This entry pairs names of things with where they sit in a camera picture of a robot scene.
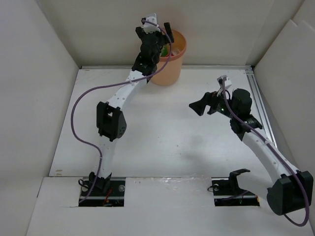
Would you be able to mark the aluminium frame rail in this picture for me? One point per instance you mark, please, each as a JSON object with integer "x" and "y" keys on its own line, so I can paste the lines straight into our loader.
{"x": 256, "y": 111}

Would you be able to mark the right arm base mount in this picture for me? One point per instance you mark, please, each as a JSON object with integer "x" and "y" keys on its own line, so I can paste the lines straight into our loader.
{"x": 227, "y": 193}

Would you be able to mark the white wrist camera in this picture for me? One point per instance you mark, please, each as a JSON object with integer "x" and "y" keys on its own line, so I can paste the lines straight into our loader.
{"x": 150, "y": 23}
{"x": 224, "y": 82}

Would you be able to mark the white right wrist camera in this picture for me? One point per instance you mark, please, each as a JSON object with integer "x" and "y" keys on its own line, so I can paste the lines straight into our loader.
{"x": 224, "y": 82}

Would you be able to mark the green plastic bottle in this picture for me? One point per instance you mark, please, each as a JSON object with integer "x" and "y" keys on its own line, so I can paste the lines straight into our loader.
{"x": 165, "y": 51}

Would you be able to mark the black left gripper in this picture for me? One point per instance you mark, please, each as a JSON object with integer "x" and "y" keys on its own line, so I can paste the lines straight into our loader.
{"x": 164, "y": 40}

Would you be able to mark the orange plastic bin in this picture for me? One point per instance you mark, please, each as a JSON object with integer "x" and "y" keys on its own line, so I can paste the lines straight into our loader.
{"x": 171, "y": 73}

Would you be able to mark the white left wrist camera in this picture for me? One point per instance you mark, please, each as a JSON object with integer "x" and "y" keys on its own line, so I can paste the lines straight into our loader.
{"x": 150, "y": 23}

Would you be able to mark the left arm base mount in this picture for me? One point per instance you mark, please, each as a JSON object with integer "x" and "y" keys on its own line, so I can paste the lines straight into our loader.
{"x": 107, "y": 192}

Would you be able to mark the clear crushed blue-cap bottle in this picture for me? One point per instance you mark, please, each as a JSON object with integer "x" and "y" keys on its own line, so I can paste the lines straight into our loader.
{"x": 175, "y": 52}

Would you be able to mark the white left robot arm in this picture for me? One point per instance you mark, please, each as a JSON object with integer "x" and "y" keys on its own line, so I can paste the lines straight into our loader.
{"x": 110, "y": 119}

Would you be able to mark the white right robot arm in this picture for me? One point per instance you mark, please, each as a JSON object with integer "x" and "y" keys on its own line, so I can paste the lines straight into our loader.
{"x": 288, "y": 188}

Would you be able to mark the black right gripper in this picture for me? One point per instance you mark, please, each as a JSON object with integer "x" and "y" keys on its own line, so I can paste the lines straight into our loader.
{"x": 209, "y": 99}

